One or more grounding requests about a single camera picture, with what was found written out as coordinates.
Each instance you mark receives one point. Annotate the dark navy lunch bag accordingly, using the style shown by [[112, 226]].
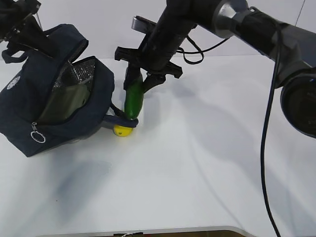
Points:
[[24, 98]]

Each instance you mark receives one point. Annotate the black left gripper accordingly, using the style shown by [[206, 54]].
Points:
[[20, 29]]

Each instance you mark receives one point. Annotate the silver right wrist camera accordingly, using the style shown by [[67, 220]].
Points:
[[142, 25]]

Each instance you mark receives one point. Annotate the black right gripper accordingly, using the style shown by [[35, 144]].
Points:
[[153, 55]]

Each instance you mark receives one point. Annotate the green lidded glass container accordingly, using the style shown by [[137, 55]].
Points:
[[63, 102]]

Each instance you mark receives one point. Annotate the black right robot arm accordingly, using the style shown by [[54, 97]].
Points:
[[293, 49]]

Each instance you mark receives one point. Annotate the green cucumber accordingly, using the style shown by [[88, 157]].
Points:
[[134, 96]]

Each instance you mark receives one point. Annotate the yellow lemon toy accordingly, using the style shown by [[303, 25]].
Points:
[[122, 131]]

